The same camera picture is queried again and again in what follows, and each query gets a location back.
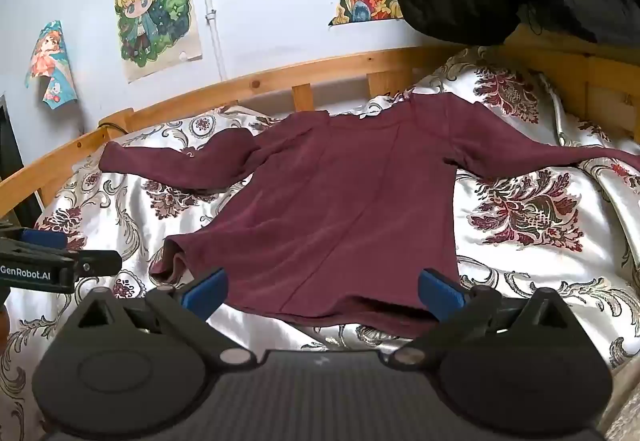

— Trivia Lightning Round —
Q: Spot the small curled cartoon poster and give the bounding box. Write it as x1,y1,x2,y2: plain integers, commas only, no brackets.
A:
25,20,79,110

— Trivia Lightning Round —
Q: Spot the white wall pipe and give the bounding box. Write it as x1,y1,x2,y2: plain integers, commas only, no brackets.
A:
195,0,227,83

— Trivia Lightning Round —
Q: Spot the wooden bed frame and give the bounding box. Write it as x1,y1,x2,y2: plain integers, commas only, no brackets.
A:
0,24,640,222

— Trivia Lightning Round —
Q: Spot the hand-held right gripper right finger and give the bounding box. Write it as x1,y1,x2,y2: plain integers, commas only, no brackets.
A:
389,267,577,367

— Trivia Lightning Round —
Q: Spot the white floral satin bedspread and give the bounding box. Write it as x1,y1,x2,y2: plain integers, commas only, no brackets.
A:
0,46,640,441

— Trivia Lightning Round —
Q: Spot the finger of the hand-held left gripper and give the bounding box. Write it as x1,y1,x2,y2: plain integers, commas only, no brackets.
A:
74,248,123,278
0,221,82,259

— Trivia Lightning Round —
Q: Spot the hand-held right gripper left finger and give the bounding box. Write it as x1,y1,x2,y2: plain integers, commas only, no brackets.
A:
65,267,256,367

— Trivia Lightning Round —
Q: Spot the blond cartoon figure poster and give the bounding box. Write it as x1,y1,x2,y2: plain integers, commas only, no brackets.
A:
114,0,204,83

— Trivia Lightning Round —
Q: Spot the maroon long-sleeve shirt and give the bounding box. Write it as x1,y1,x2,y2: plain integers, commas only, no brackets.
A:
99,90,640,339

